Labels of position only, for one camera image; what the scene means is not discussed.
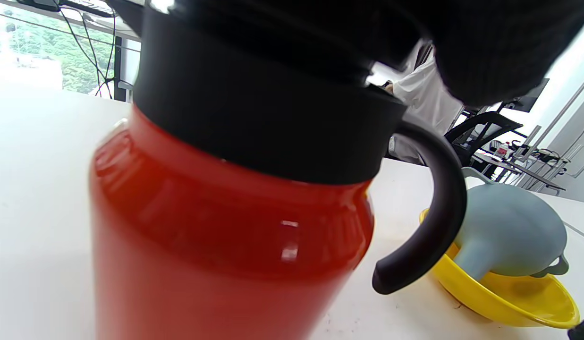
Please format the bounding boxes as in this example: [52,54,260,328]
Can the person's left hand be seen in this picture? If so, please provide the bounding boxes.
[171,0,584,108]

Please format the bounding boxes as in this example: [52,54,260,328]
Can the red thermos jug black lid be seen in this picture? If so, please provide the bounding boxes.
[89,0,468,340]

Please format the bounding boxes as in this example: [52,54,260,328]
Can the black monitor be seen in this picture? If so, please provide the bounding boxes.
[499,78,550,114]

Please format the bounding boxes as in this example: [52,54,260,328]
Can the yellow plastic bowl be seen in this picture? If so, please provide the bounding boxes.
[419,208,581,329]

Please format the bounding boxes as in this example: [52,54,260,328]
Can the black office chair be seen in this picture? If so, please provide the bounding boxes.
[445,111,524,167]

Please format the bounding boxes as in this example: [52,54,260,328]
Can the grey-blue funnel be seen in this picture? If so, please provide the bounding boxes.
[450,167,570,282]

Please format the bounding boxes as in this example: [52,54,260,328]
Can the background desk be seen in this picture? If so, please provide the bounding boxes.
[471,150,567,193]

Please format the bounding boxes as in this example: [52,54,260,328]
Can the black hanging cables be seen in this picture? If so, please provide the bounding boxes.
[53,0,118,100]

